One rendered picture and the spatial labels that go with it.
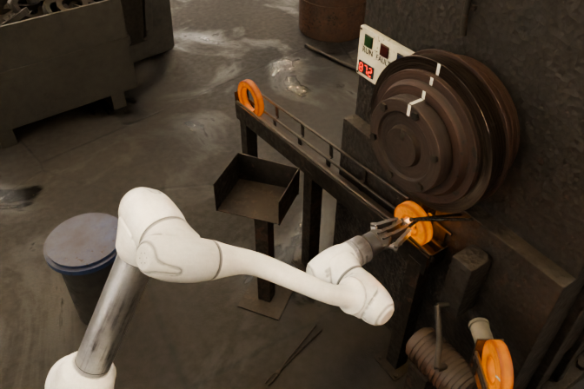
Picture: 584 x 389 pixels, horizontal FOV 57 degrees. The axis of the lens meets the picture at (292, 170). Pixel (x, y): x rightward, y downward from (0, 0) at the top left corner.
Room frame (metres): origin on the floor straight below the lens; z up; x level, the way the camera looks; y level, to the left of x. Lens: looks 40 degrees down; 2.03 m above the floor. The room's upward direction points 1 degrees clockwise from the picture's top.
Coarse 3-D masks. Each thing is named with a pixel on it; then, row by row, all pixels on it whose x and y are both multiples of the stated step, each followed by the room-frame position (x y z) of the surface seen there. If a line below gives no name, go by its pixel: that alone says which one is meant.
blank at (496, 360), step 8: (488, 344) 0.82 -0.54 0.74; (496, 344) 0.80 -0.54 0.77; (504, 344) 0.80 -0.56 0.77; (488, 352) 0.80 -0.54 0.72; (496, 352) 0.77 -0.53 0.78; (504, 352) 0.77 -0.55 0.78; (488, 360) 0.79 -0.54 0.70; (496, 360) 0.76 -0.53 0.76; (504, 360) 0.75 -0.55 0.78; (488, 368) 0.78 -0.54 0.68; (496, 368) 0.74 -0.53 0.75; (504, 368) 0.73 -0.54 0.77; (512, 368) 0.73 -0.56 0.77; (488, 376) 0.76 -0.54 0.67; (496, 376) 0.73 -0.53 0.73; (504, 376) 0.71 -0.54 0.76; (512, 376) 0.71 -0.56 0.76; (488, 384) 0.74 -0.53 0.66; (496, 384) 0.71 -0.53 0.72; (504, 384) 0.70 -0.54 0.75; (512, 384) 0.70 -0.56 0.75
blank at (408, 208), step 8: (400, 208) 1.30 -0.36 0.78; (408, 208) 1.26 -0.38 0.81; (416, 208) 1.26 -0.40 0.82; (400, 216) 1.29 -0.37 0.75; (408, 216) 1.26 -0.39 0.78; (416, 216) 1.23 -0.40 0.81; (416, 224) 1.23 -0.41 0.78; (424, 224) 1.21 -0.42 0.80; (416, 232) 1.23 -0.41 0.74; (424, 232) 1.20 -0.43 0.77; (432, 232) 1.21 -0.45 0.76; (416, 240) 1.22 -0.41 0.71; (424, 240) 1.19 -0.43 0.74
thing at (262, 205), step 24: (240, 168) 1.67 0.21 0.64; (264, 168) 1.63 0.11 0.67; (288, 168) 1.59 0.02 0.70; (216, 192) 1.49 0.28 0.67; (240, 192) 1.58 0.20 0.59; (264, 192) 1.57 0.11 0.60; (288, 192) 1.47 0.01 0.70; (264, 216) 1.43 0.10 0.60; (264, 240) 1.49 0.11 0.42; (264, 288) 1.49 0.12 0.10; (288, 288) 1.56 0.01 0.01; (264, 312) 1.43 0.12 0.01
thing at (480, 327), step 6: (480, 318) 0.93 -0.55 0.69; (468, 324) 0.93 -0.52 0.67; (474, 324) 0.92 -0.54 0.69; (480, 324) 0.91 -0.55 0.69; (486, 324) 0.91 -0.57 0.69; (474, 330) 0.90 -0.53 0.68; (480, 330) 0.89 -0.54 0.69; (486, 330) 0.89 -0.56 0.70; (474, 336) 0.88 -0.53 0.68; (480, 336) 0.87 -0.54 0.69; (486, 336) 0.87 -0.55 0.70; (492, 336) 0.87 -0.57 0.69; (474, 342) 0.87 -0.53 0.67
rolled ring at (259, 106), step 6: (240, 84) 2.21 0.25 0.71; (246, 84) 2.16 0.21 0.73; (252, 84) 2.15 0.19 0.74; (240, 90) 2.21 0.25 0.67; (246, 90) 2.22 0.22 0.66; (252, 90) 2.12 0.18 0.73; (258, 90) 2.13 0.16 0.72; (240, 96) 2.21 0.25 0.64; (246, 96) 2.22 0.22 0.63; (258, 96) 2.11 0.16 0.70; (246, 102) 2.20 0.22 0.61; (258, 102) 2.09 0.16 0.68; (252, 108) 2.18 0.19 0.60; (258, 108) 2.09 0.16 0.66; (258, 114) 2.10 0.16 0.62
